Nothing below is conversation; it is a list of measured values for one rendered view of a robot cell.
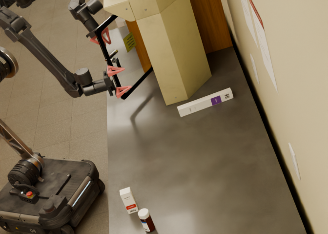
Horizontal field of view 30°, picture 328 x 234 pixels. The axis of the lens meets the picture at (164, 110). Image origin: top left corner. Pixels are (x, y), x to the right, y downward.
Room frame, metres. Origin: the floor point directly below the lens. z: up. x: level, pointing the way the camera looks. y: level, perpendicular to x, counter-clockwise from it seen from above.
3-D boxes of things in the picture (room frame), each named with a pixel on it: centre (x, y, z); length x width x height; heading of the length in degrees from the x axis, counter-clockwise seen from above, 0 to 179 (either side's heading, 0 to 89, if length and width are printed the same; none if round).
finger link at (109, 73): (2.39, 0.15, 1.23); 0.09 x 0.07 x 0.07; 84
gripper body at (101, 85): (2.40, 0.22, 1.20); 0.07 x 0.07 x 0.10; 84
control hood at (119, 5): (2.63, 0.02, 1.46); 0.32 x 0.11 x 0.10; 174
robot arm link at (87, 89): (2.41, 0.28, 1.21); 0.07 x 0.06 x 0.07; 84
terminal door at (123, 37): (2.67, 0.07, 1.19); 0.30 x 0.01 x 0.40; 136
